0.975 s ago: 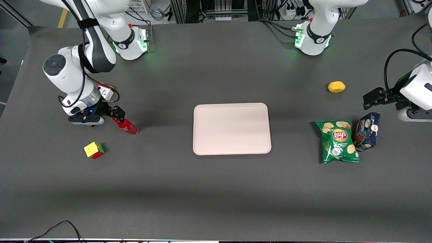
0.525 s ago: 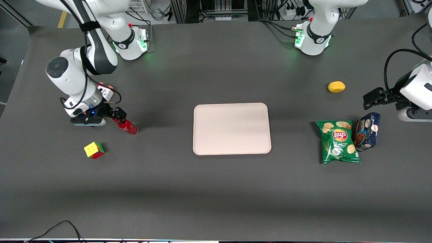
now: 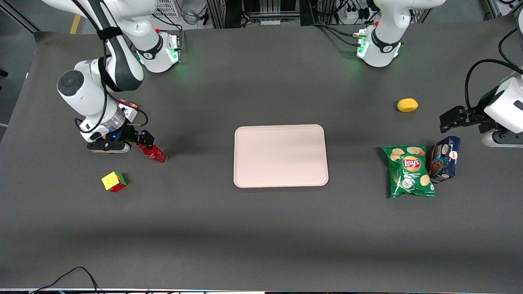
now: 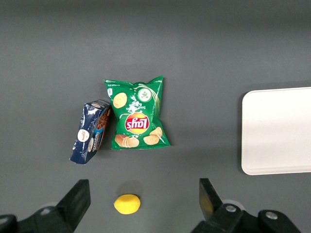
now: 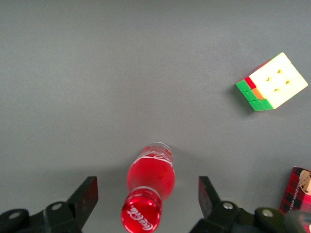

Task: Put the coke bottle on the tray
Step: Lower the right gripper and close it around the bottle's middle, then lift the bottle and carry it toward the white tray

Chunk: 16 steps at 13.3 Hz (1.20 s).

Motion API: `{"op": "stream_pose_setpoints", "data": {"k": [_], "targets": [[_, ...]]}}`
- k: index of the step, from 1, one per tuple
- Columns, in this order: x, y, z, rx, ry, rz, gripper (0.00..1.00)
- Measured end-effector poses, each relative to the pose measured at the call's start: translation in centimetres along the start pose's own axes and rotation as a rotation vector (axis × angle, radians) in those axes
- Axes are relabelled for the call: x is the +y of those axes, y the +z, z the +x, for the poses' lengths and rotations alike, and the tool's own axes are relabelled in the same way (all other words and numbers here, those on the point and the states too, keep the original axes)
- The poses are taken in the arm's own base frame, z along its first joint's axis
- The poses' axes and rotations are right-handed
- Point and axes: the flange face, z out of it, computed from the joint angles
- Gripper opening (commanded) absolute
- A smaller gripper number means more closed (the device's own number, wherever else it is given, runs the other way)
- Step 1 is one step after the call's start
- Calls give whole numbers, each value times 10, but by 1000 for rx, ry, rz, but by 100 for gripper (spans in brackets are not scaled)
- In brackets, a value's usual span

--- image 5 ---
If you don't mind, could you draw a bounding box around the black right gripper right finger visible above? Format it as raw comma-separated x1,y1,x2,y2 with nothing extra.
189,176,288,233

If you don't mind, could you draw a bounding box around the red tartan cookie box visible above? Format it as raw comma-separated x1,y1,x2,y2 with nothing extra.
279,166,311,233

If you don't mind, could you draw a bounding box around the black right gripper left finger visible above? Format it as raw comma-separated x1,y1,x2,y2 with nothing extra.
0,176,99,233

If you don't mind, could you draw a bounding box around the red coke bottle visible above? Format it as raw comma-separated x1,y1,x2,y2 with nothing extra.
121,141,176,233

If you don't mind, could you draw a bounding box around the yellow-faced puzzle cube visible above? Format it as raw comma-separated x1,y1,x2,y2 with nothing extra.
235,52,309,112

